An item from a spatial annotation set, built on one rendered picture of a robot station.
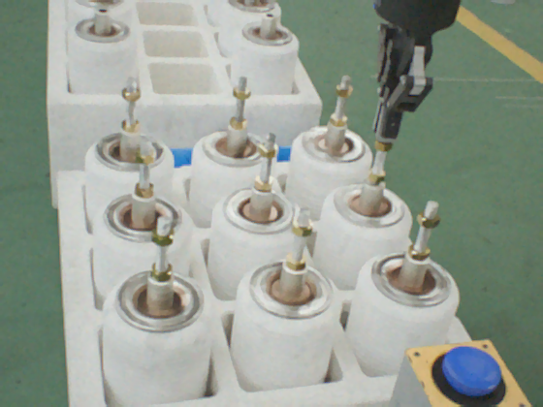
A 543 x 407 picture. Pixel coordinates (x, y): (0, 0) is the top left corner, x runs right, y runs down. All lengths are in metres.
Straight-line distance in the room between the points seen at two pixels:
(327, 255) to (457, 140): 0.73
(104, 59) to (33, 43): 0.59
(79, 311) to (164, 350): 0.15
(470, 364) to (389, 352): 0.19
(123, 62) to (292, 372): 0.56
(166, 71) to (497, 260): 0.58
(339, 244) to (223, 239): 0.12
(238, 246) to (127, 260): 0.11
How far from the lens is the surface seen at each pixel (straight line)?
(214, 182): 0.87
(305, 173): 0.90
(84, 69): 1.13
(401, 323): 0.73
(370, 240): 0.80
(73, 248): 0.85
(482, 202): 1.36
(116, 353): 0.69
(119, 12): 1.22
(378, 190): 0.81
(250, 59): 1.15
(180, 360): 0.68
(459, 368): 0.57
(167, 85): 1.25
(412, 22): 0.70
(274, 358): 0.71
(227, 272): 0.80
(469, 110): 1.64
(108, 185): 0.85
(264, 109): 1.14
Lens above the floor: 0.72
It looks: 35 degrees down
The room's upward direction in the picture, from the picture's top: 8 degrees clockwise
